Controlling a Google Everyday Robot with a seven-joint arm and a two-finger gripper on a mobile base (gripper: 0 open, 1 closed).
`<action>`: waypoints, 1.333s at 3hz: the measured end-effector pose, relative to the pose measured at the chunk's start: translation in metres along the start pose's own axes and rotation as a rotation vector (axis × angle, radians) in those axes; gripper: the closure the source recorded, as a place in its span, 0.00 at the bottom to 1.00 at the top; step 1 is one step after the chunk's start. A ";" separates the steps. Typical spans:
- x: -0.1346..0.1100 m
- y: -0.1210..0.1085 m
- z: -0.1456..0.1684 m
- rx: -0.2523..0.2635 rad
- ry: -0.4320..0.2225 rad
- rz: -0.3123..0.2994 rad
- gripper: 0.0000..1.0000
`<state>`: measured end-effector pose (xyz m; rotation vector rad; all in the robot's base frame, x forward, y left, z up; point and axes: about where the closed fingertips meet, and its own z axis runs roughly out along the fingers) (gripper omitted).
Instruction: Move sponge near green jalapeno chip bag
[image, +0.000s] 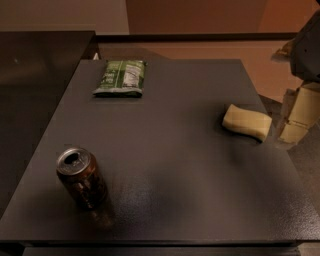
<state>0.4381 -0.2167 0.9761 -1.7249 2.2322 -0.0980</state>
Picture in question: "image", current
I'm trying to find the yellow sponge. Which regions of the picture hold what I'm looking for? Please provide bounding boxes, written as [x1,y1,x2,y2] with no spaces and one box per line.
[222,104,272,142]

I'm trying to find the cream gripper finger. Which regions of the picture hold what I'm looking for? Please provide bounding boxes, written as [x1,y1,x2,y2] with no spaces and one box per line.
[278,82,320,144]
[281,89,297,117]

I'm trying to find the brown soda can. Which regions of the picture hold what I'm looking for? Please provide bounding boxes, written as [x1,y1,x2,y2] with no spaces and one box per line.
[56,147,107,209]

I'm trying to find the green jalapeno chip bag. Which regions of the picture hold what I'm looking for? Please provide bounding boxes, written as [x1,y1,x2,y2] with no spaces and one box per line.
[92,60,147,98]

